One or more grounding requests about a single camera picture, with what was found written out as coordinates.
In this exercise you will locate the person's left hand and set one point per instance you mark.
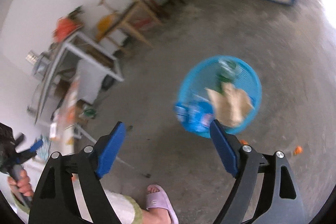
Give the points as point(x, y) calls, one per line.
point(23, 184)

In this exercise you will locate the blue snack bag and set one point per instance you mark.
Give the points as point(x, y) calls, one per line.
point(198, 115)

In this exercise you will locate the blue plastic basket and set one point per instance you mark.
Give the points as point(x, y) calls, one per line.
point(194, 82)

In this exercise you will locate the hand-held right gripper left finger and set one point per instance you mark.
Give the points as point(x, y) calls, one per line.
point(110, 150)

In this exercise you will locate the green plastic bottle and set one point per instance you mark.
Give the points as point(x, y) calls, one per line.
point(225, 74)

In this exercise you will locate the orange scrap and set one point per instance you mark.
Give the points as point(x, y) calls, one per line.
point(298, 150)

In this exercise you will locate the white fleece pants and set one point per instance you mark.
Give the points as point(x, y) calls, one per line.
point(120, 205)

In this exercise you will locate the white side table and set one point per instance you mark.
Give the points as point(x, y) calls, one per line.
point(78, 40)

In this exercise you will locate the beige cloth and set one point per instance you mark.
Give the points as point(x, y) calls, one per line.
point(231, 103)

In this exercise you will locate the person's foot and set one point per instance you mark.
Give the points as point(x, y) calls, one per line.
point(155, 217)

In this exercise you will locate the yellow bag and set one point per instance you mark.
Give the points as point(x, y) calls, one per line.
point(107, 23)

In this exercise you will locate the orange plastic bag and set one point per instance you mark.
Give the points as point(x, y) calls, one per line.
point(65, 27)

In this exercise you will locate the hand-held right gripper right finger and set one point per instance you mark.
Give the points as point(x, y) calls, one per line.
point(224, 150)

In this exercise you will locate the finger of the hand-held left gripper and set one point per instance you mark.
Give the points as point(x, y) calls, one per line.
point(36, 146)
point(20, 140)

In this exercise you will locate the pink slipper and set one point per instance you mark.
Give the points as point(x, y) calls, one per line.
point(157, 200)

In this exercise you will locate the white pillow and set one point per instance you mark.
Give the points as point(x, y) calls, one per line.
point(92, 82)

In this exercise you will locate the steel rice cooker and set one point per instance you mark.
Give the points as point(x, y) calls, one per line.
point(39, 66)

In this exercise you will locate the wooden chair with dark seat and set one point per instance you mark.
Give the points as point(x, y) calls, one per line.
point(136, 3)

